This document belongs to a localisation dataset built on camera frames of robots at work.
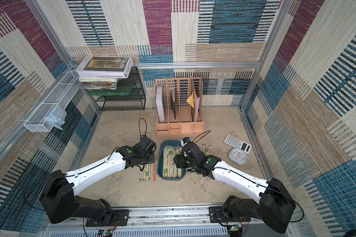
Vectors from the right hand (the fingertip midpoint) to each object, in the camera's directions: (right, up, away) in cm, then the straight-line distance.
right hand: (178, 157), depth 81 cm
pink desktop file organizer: (0, +30, +24) cm, 38 cm away
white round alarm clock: (+36, -2, +11) cm, 38 cm away
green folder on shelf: (-39, +39, +17) cm, 58 cm away
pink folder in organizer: (+11, +28, +8) cm, 31 cm away
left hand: (-14, 0, +3) cm, 15 cm away
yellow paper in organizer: (+7, +32, +9) cm, 34 cm away
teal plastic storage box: (-7, -8, +6) cm, 13 cm away
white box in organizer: (-13, +31, +18) cm, 38 cm away
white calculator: (+40, +4, +18) cm, 44 cm away
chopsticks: (-21, -12, +6) cm, 25 cm away
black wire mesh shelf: (-34, +36, +38) cm, 62 cm away
